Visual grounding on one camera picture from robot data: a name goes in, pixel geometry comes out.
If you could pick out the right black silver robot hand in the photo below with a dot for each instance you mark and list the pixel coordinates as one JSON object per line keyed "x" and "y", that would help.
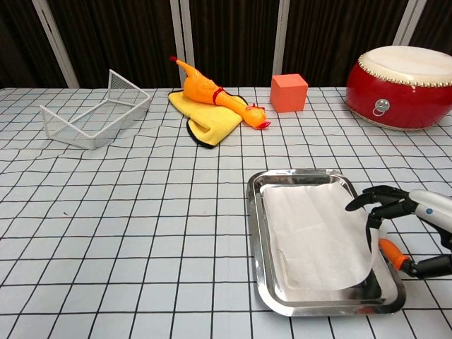
{"x": 429, "y": 208}

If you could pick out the white parchment paper sheet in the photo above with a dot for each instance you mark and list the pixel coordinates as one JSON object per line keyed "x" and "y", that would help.
{"x": 310, "y": 233}

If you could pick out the stainless steel tray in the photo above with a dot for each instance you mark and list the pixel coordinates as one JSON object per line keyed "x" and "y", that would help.
{"x": 257, "y": 219}

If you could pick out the red drum with white skin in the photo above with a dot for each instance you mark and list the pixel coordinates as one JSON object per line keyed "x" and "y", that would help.
{"x": 402, "y": 95}

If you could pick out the orange foam cube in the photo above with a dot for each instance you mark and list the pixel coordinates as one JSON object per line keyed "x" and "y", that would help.
{"x": 287, "y": 93}

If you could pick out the yellow cloth with black trim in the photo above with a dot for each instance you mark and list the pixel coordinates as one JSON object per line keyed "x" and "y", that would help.
{"x": 212, "y": 120}

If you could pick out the orange rubber chicken toy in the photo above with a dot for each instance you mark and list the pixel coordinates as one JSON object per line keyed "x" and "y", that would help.
{"x": 205, "y": 88}

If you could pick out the white black grid tablecloth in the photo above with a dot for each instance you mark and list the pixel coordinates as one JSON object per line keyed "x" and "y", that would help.
{"x": 141, "y": 219}

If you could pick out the white divider frame post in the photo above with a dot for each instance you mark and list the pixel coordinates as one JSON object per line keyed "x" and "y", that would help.
{"x": 284, "y": 35}
{"x": 56, "y": 42}
{"x": 406, "y": 21}
{"x": 183, "y": 42}

